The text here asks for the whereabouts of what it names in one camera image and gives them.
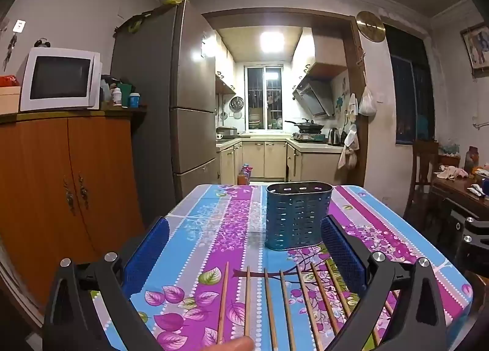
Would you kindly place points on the hanging kitchen towels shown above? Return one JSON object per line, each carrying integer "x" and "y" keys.
{"x": 349, "y": 152}

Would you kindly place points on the bunch of wooden chopsticks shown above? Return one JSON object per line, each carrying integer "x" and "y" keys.
{"x": 247, "y": 297}

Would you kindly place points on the yellow green bag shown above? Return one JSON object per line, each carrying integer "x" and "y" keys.
{"x": 175, "y": 0}

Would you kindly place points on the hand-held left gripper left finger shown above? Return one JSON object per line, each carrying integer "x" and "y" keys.
{"x": 147, "y": 255}

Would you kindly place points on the beige kitchen base cabinets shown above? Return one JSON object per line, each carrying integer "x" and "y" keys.
{"x": 267, "y": 160}

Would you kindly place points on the hanging metal strainers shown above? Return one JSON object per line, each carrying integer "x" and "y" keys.
{"x": 236, "y": 104}

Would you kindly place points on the green plastic container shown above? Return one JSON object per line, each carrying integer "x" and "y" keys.
{"x": 127, "y": 90}

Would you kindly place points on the white medicine bottle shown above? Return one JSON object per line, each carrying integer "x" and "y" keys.
{"x": 117, "y": 97}

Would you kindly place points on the cluttered wooden side table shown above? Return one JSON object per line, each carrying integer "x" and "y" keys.
{"x": 458, "y": 190}

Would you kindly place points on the pink cloth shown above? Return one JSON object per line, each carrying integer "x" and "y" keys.
{"x": 450, "y": 172}

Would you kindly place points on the round gold wall clock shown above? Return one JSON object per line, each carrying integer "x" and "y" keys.
{"x": 370, "y": 26}

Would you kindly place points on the white wall socket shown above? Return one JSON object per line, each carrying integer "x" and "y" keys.
{"x": 19, "y": 25}

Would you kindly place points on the hanging wall ornament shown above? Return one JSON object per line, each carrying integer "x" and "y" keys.
{"x": 9, "y": 49}

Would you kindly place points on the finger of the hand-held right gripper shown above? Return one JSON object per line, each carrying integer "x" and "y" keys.
{"x": 475, "y": 240}

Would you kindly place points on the gas stove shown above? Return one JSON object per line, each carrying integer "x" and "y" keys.
{"x": 309, "y": 137}

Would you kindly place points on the orange wooden cabinet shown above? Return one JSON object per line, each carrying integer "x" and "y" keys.
{"x": 46, "y": 190}

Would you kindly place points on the person's left hand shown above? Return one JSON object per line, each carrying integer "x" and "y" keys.
{"x": 237, "y": 345}

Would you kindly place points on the beige box with red bag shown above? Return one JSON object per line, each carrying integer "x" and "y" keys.
{"x": 8, "y": 95}

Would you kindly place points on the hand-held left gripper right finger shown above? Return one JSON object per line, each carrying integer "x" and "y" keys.
{"x": 344, "y": 255}

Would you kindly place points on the dark curtained window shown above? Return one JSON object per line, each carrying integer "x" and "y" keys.
{"x": 412, "y": 87}

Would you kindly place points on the blue perforated utensil holder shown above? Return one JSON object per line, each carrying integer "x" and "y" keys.
{"x": 298, "y": 217}

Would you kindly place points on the barred kitchen window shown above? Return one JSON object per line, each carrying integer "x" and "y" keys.
{"x": 264, "y": 98}

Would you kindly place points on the steel range hood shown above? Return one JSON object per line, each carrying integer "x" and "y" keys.
{"x": 313, "y": 97}

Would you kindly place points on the beige kitchen wall cabinet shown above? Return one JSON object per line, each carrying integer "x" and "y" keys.
{"x": 324, "y": 53}
{"x": 225, "y": 64}

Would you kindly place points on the white microwave oven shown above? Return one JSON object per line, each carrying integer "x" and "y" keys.
{"x": 57, "y": 79}

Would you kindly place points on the black alarm clock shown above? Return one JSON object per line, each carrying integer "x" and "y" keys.
{"x": 42, "y": 43}

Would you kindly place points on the kitchen ceiling light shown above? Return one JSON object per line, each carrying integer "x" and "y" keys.
{"x": 272, "y": 42}

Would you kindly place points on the black wok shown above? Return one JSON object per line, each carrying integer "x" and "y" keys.
{"x": 307, "y": 125}

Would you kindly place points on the hanging white plastic bag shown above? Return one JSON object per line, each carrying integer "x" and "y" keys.
{"x": 367, "y": 104}

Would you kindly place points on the framed wall picture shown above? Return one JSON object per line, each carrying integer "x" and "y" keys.
{"x": 476, "y": 49}

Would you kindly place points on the steel electric kettle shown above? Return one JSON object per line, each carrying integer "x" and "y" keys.
{"x": 333, "y": 137}

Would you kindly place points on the grey refrigerator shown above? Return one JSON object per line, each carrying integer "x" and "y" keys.
{"x": 187, "y": 87}

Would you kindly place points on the brown wooden chair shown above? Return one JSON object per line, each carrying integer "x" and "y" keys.
{"x": 422, "y": 171}

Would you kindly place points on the floral striped tablecloth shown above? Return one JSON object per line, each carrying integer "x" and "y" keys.
{"x": 229, "y": 221}

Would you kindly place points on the bottles on kitchen floor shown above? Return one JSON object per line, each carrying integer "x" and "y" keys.
{"x": 244, "y": 175}

